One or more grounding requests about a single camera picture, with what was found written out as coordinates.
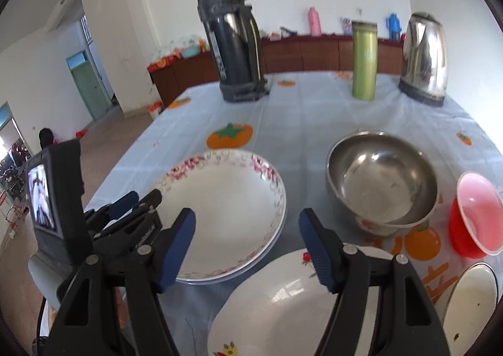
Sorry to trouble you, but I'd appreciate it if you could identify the white enamel bowl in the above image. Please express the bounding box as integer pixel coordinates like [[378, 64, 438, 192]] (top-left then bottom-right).
[[436, 262, 499, 355]]

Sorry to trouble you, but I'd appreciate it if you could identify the dark wooden sideboard cabinet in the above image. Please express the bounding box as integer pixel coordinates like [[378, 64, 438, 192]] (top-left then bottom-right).
[[147, 34, 402, 106]]

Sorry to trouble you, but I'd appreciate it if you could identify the large black thermos flask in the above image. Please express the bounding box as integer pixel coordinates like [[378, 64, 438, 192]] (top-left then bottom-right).
[[197, 0, 269, 103]]

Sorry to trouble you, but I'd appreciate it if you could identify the white plastic bucket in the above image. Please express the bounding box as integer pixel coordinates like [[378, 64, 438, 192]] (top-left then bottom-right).
[[147, 101, 164, 120]]

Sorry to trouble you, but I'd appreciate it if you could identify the pink thermos bottle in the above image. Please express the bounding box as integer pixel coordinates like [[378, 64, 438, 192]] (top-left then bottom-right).
[[308, 7, 321, 36]]

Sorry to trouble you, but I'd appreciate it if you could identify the stainless steel bowl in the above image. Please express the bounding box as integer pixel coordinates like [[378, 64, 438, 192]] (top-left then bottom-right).
[[326, 131, 439, 236]]

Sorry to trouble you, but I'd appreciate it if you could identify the green thermos bottle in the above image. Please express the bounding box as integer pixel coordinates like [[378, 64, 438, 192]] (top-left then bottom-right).
[[351, 20, 378, 101]]

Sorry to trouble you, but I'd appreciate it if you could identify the stainless steel electric kettle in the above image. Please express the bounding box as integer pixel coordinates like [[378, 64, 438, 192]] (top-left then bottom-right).
[[398, 12, 448, 107]]

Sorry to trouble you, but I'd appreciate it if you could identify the red pink plastic bowl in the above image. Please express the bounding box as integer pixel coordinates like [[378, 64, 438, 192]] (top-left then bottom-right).
[[448, 172, 502, 259]]

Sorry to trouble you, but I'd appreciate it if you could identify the red flower white plate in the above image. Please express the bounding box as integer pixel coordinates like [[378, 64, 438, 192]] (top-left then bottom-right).
[[206, 247, 394, 356]]

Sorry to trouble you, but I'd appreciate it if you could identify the green door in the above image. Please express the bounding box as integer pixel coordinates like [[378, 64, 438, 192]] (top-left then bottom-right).
[[67, 51, 111, 120]]

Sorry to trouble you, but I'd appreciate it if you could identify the light blue persimmon tablecloth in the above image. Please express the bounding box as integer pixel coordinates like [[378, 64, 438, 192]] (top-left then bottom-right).
[[38, 70, 503, 356]]

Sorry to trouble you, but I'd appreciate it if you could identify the blue kettle on cabinet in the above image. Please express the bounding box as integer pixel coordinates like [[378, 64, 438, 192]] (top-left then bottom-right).
[[385, 13, 401, 42]]

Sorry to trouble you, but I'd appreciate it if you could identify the pink floral rim plate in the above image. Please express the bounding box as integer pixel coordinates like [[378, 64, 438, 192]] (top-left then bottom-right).
[[155, 149, 287, 285]]

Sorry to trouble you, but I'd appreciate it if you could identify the teal basin on cabinet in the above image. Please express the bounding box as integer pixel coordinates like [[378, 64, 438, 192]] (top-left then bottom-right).
[[181, 44, 201, 59]]

